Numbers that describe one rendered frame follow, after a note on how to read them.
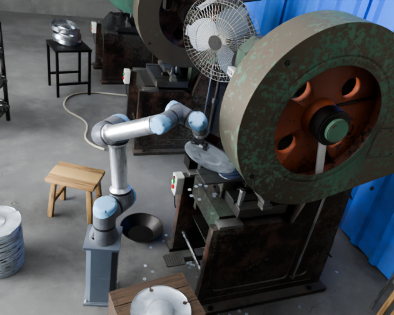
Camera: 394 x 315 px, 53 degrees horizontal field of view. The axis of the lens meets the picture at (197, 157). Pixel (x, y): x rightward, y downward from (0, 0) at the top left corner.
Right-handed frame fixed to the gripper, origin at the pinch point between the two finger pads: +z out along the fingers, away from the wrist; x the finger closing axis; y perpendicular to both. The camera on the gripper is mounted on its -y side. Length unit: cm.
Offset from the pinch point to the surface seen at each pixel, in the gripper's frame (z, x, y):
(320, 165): -13, -3, -53
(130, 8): 186, -182, 172
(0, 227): 25, 74, 101
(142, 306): 10, 83, 6
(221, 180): 21.8, 9.9, -8.9
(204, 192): 35.0, 16.9, 0.0
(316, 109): -36, -18, -43
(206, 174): 22.3, 9.4, 0.3
